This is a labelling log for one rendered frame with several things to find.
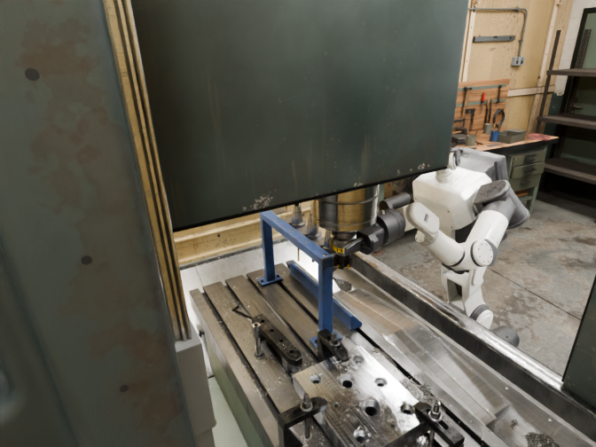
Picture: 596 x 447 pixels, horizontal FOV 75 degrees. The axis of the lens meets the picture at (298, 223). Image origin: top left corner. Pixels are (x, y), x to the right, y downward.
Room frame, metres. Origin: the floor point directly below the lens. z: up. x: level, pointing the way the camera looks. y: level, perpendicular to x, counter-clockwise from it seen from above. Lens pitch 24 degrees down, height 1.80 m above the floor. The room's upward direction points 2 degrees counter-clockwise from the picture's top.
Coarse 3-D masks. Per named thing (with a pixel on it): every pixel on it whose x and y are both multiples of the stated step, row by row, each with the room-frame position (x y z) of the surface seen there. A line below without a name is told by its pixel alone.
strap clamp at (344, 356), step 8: (320, 336) 0.94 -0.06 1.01; (328, 336) 0.94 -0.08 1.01; (336, 336) 0.90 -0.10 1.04; (320, 344) 0.94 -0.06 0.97; (328, 344) 0.90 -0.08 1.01; (336, 344) 0.89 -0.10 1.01; (320, 352) 0.94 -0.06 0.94; (328, 352) 0.94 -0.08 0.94; (336, 352) 0.87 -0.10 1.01; (344, 352) 0.87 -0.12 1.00; (320, 360) 0.94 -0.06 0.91; (344, 360) 0.85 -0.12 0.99
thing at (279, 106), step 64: (192, 0) 0.59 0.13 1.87; (256, 0) 0.64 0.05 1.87; (320, 0) 0.69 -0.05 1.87; (384, 0) 0.75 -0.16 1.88; (448, 0) 0.82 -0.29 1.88; (192, 64) 0.59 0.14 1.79; (256, 64) 0.63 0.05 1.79; (320, 64) 0.69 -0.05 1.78; (384, 64) 0.75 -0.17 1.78; (448, 64) 0.83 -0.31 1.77; (192, 128) 0.58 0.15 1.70; (256, 128) 0.63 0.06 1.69; (320, 128) 0.69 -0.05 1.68; (384, 128) 0.76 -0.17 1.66; (448, 128) 0.84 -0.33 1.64; (192, 192) 0.57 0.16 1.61; (256, 192) 0.63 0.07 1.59; (320, 192) 0.69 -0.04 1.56
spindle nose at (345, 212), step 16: (352, 192) 0.78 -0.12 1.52; (368, 192) 0.80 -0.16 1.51; (320, 208) 0.81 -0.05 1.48; (336, 208) 0.79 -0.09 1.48; (352, 208) 0.78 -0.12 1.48; (368, 208) 0.80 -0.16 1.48; (320, 224) 0.81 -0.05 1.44; (336, 224) 0.79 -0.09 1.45; (352, 224) 0.79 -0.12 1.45; (368, 224) 0.80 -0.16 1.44
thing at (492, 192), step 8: (488, 184) 1.27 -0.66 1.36; (496, 184) 1.24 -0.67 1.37; (504, 184) 1.21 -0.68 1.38; (480, 192) 1.26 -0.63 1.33; (488, 192) 1.22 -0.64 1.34; (496, 192) 1.19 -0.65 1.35; (504, 192) 1.18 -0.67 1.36; (480, 200) 1.22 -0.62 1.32; (488, 200) 1.20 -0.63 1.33; (496, 200) 1.19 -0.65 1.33; (480, 208) 1.22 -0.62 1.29; (528, 216) 1.18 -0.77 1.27; (520, 224) 1.17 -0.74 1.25
